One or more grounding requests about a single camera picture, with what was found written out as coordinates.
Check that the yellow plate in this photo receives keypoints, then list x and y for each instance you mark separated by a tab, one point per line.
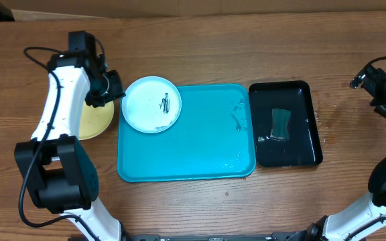
94	121

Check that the green scrubbing sponge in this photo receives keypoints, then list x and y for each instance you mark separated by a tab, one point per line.
280	123

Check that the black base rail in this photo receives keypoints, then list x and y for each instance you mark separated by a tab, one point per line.
276	236

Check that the black plastic tray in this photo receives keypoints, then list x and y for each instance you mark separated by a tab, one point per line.
303	147

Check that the teal plastic tray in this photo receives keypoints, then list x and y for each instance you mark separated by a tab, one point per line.
212	139

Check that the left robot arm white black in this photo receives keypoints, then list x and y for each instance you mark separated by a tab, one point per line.
60	182

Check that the light blue plate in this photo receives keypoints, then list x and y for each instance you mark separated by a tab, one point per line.
151	104

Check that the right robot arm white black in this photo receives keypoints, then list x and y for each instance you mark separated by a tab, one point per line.
368	213

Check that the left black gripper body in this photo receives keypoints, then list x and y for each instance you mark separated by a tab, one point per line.
109	88

